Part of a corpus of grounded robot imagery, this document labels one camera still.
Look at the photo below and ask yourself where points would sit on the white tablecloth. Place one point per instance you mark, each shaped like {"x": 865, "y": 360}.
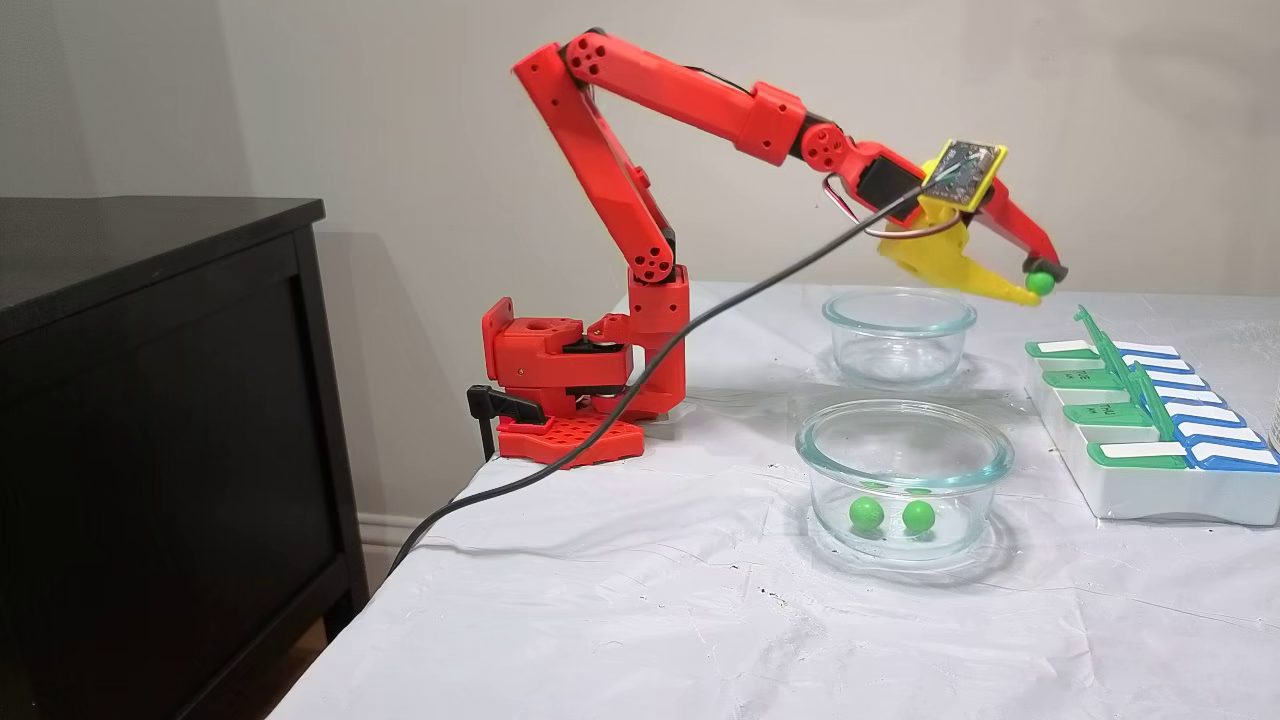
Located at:
{"x": 650, "y": 620}

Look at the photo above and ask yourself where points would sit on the white wall baseboard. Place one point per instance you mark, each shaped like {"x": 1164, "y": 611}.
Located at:
{"x": 385, "y": 535}

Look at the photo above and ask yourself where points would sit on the black table clamp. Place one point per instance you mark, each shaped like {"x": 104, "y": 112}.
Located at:
{"x": 500, "y": 403}

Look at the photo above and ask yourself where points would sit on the glass bowl for red balls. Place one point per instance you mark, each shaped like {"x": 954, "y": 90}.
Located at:
{"x": 945, "y": 340}

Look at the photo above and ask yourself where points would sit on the glass bowl for green balls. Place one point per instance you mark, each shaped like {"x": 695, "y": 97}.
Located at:
{"x": 830, "y": 470}

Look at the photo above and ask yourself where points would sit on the weekly pill organizer box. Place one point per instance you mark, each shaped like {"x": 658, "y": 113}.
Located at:
{"x": 1150, "y": 495}

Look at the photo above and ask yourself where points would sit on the green ball pill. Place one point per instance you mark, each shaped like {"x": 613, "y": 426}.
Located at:
{"x": 1041, "y": 284}
{"x": 866, "y": 513}
{"x": 918, "y": 516}

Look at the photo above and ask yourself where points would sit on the black wooden cabinet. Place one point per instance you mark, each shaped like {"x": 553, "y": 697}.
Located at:
{"x": 150, "y": 450}

